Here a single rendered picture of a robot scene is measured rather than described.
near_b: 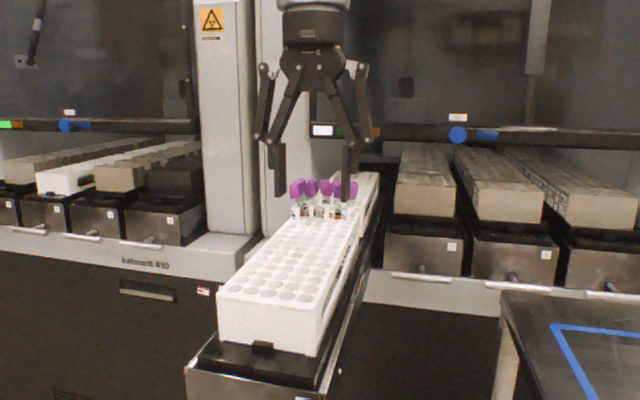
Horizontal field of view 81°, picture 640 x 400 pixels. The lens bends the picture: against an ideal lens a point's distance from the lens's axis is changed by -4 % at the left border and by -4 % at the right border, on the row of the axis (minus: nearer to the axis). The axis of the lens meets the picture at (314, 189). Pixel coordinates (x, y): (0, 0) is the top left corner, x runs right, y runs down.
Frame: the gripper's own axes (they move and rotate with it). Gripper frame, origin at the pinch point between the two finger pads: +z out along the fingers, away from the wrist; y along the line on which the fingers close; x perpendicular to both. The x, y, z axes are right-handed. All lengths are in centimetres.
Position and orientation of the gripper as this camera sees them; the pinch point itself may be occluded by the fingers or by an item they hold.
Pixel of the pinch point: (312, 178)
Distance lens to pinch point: 51.4
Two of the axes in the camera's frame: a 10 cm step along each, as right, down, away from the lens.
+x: 2.5, -2.4, 9.4
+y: 9.7, 0.7, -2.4
